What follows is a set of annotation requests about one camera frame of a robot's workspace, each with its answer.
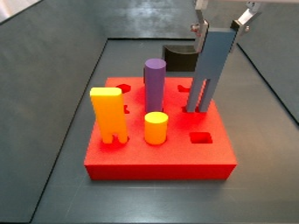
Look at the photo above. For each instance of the dark grey arch block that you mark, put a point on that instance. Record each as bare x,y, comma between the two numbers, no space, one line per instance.
180,58

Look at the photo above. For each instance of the blue double-square block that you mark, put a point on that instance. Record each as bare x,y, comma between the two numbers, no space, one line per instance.
209,64

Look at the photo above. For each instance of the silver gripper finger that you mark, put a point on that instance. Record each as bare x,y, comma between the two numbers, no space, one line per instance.
240,24
199,27

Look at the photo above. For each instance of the purple cylinder peg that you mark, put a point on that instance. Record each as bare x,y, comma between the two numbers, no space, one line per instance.
153,84

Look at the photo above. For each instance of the short yellow cylinder peg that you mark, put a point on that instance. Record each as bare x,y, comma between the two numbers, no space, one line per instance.
154,127

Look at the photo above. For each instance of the yellow two-legged block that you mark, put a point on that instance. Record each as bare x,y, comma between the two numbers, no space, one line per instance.
108,107

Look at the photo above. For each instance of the red peg board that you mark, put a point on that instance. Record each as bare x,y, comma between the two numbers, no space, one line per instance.
194,153

